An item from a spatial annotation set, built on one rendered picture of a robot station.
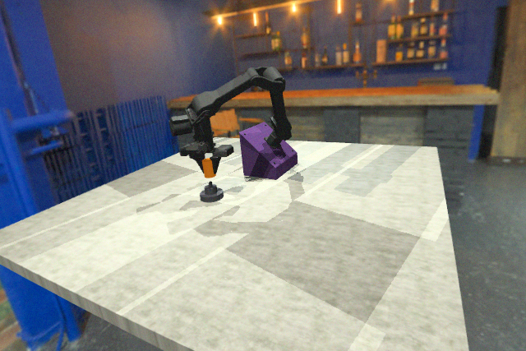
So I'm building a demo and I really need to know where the dark grey round pedestal with short shaft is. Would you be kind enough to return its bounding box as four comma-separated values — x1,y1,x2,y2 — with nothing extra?
200,182,224,203

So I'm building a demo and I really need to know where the orange knob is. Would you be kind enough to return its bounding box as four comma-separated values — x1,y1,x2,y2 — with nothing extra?
202,158,216,178

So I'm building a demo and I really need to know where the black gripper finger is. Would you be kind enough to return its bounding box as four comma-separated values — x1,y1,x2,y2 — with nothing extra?
210,156,221,174
189,154,205,173

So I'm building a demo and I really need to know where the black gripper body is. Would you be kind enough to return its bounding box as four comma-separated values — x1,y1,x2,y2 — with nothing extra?
179,130,234,157

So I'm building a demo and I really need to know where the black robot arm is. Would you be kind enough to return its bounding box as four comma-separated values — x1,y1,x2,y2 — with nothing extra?
168,66,292,158

